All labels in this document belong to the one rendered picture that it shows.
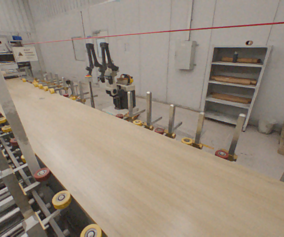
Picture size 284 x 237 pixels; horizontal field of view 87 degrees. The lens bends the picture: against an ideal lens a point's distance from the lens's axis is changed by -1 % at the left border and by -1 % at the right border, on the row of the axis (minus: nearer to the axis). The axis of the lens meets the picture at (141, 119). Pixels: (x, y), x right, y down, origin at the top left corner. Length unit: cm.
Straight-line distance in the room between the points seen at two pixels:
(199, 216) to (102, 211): 42
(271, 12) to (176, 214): 351
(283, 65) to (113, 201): 350
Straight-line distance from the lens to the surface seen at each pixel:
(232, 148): 125
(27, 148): 111
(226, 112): 399
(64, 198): 89
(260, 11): 377
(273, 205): 98
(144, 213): 77
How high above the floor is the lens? 155
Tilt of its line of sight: 26 degrees down
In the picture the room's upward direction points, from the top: 1 degrees counter-clockwise
